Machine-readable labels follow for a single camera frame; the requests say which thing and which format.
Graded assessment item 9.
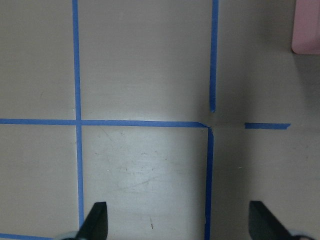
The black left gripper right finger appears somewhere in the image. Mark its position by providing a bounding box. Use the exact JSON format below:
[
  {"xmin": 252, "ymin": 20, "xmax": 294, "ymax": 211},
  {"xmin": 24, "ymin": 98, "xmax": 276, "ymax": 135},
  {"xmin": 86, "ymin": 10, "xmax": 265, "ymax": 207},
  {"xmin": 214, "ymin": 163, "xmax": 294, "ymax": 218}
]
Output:
[{"xmin": 248, "ymin": 200, "xmax": 293, "ymax": 240}]

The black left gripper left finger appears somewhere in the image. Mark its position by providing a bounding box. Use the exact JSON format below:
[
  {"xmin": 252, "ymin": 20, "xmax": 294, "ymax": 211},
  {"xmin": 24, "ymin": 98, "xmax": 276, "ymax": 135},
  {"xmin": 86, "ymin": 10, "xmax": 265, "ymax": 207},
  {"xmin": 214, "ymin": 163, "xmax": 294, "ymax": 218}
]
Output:
[{"xmin": 75, "ymin": 201, "xmax": 108, "ymax": 240}]

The pink plastic box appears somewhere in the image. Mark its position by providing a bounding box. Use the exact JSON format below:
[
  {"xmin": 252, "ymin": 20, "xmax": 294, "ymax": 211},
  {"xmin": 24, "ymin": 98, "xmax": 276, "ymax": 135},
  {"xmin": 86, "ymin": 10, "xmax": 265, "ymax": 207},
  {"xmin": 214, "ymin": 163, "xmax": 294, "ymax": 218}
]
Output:
[{"xmin": 291, "ymin": 0, "xmax": 320, "ymax": 55}]

